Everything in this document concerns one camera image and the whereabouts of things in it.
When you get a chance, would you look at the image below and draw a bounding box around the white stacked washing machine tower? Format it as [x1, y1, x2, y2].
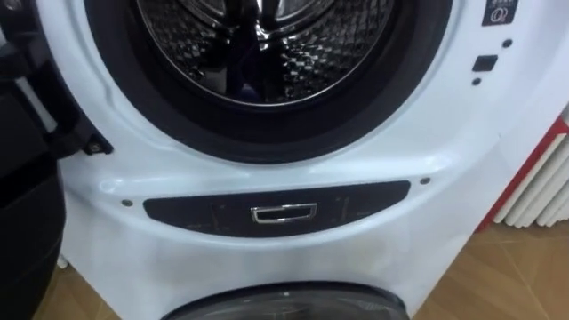
[35, 0, 569, 320]

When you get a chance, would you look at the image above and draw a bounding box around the black open washing machine door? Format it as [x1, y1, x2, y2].
[0, 0, 114, 320]

